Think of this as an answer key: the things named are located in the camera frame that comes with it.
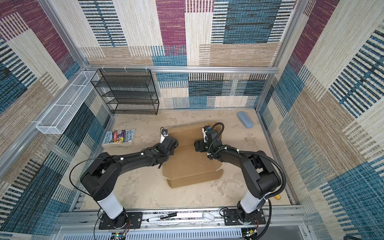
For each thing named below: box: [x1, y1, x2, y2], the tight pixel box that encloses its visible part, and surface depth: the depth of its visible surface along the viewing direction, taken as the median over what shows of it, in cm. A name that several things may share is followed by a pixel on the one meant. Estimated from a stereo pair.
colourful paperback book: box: [102, 129, 136, 145], surface depth 104 cm
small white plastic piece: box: [202, 211, 215, 221], surface depth 74 cm
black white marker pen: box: [147, 213, 177, 222], surface depth 76 cm
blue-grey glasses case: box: [237, 111, 254, 129], surface depth 114 cm
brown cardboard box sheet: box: [162, 122, 223, 189], surface depth 91 cm
